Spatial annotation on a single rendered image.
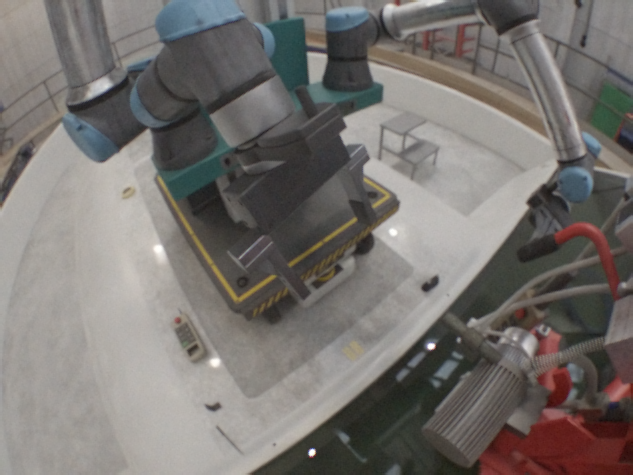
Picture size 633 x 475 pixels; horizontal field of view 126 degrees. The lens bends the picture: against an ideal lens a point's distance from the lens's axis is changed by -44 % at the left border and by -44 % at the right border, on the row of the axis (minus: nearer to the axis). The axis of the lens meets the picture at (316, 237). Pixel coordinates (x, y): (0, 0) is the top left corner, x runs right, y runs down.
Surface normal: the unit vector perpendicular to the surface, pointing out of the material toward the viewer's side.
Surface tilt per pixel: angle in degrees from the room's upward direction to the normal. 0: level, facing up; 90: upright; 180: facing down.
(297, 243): 0
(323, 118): 67
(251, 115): 74
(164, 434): 14
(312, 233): 0
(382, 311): 0
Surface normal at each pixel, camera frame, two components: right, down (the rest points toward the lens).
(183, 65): -0.44, 0.71
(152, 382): -0.19, -0.54
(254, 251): 0.61, 0.23
